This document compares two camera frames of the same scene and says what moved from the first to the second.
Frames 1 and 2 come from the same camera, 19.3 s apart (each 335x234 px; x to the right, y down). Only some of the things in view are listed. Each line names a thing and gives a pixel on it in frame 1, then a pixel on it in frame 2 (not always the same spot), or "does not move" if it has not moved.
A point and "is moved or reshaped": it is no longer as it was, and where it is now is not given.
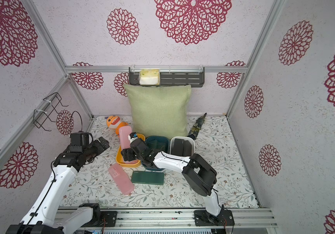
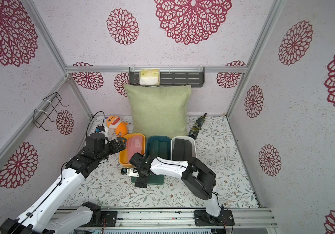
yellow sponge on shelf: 149,77 does not move
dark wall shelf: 193,76 does not move
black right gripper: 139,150 to 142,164
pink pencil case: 121,178 is moved or reshaped
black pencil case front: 181,147 does not move
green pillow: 160,110 does not move
